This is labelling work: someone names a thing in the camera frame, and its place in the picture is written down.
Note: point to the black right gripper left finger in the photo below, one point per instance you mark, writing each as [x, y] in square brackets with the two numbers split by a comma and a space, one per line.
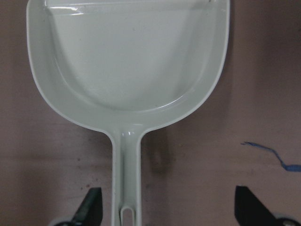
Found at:
[90, 212]

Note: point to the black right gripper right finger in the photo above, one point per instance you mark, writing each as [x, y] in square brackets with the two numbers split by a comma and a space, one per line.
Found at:
[249, 211]

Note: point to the pale green plastic dustpan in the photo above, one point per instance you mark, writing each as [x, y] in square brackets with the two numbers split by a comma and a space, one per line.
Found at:
[125, 68]

